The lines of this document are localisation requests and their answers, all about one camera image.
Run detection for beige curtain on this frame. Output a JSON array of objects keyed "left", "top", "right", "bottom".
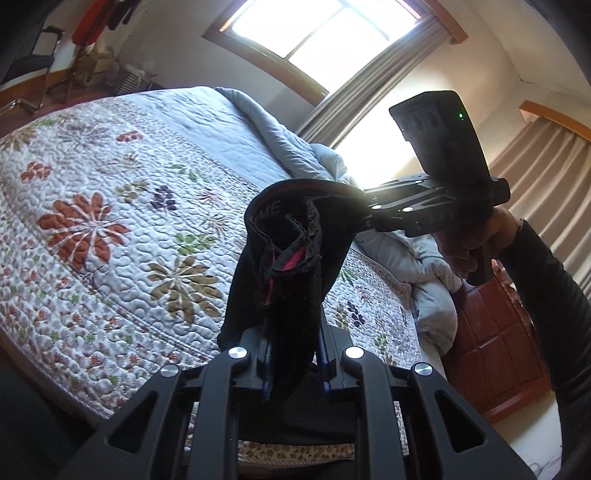
[{"left": 489, "top": 113, "right": 591, "bottom": 296}]

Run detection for person's right forearm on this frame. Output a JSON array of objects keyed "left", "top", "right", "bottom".
[{"left": 501, "top": 219, "right": 591, "bottom": 480}]

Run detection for grey curtain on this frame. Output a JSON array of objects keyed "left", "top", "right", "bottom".
[{"left": 295, "top": 18, "right": 446, "bottom": 153}]

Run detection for red hanging bag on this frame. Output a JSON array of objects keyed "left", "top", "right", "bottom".
[{"left": 71, "top": 0, "right": 114, "bottom": 44}]

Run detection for floral quilted bedspread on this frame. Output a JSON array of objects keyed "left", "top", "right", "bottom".
[{"left": 0, "top": 85, "right": 423, "bottom": 462}]

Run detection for grey duvet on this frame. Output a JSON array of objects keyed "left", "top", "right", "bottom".
[{"left": 217, "top": 87, "right": 460, "bottom": 356}]

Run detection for black office chair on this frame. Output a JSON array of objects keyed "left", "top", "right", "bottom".
[{"left": 0, "top": 25, "right": 65, "bottom": 114}]

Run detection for wooden framed window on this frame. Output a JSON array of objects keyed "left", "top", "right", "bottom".
[{"left": 203, "top": 0, "right": 467, "bottom": 104}]

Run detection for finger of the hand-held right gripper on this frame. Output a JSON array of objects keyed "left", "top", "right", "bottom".
[
  {"left": 364, "top": 178, "right": 437, "bottom": 204},
  {"left": 355, "top": 196, "right": 419, "bottom": 219}
]

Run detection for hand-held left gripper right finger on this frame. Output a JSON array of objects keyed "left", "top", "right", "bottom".
[{"left": 316, "top": 323, "right": 536, "bottom": 480}]

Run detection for dark hanging coat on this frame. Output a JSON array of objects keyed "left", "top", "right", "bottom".
[{"left": 108, "top": 0, "right": 139, "bottom": 31}]

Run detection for person's right hand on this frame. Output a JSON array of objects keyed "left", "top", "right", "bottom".
[{"left": 436, "top": 205, "right": 522, "bottom": 291}]

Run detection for cardboard box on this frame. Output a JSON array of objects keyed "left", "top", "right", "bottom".
[{"left": 74, "top": 44, "right": 116, "bottom": 86}]

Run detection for black pants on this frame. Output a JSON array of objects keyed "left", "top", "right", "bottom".
[{"left": 217, "top": 179, "right": 368, "bottom": 446}]

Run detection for wooden bed headboard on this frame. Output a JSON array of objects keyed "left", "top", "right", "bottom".
[{"left": 443, "top": 258, "right": 559, "bottom": 423}]

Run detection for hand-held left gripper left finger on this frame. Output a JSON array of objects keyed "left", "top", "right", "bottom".
[{"left": 60, "top": 325, "right": 278, "bottom": 480}]

